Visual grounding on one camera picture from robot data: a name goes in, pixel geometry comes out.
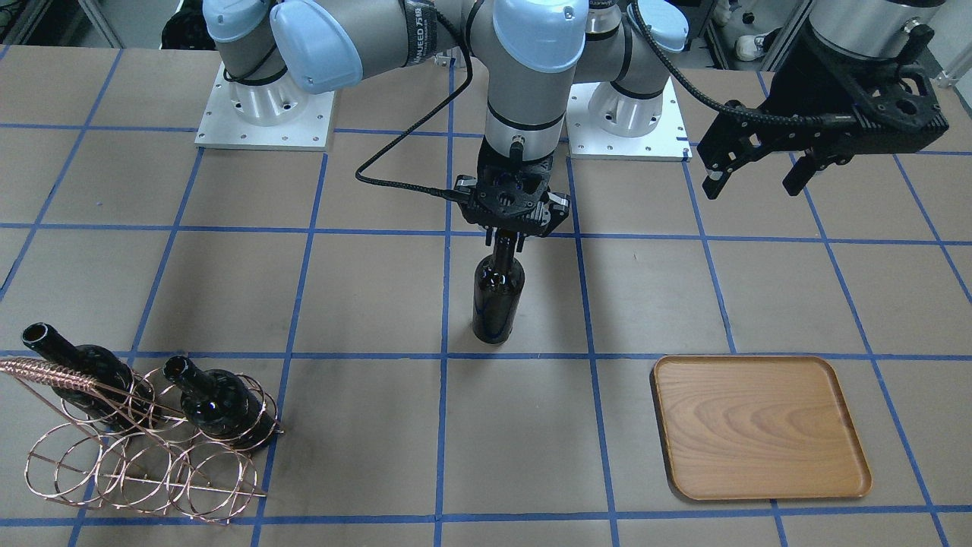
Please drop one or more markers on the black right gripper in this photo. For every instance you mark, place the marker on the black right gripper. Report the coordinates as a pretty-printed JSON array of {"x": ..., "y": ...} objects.
[{"x": 560, "y": 207}]

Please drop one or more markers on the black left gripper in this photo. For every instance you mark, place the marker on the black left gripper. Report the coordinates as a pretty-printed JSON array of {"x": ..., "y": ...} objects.
[{"x": 814, "y": 91}]

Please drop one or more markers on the dark wine bottle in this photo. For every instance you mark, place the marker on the dark wine bottle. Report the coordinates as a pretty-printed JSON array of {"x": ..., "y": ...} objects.
[
  {"x": 499, "y": 283},
  {"x": 222, "y": 405},
  {"x": 88, "y": 360}
]

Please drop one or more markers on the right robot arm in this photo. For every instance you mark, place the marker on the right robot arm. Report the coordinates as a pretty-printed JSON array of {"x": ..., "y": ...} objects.
[{"x": 530, "y": 48}]

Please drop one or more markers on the wooden tray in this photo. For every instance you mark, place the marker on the wooden tray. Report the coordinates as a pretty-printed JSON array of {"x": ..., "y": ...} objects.
[{"x": 748, "y": 428}]

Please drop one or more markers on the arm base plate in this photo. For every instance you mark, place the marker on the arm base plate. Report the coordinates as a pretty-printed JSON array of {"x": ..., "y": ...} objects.
[
  {"x": 278, "y": 116},
  {"x": 603, "y": 124}
]

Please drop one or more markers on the copper wire wine basket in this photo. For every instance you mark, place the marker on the copper wire wine basket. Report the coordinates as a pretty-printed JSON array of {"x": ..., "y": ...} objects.
[{"x": 167, "y": 466}]

